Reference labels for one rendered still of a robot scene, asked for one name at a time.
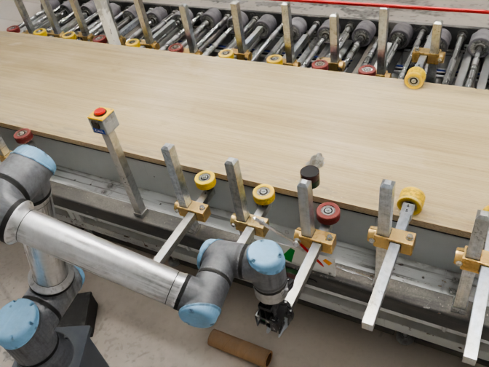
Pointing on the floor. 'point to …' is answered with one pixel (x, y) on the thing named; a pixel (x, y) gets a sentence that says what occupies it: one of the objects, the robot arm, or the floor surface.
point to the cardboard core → (240, 348)
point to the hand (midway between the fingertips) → (281, 325)
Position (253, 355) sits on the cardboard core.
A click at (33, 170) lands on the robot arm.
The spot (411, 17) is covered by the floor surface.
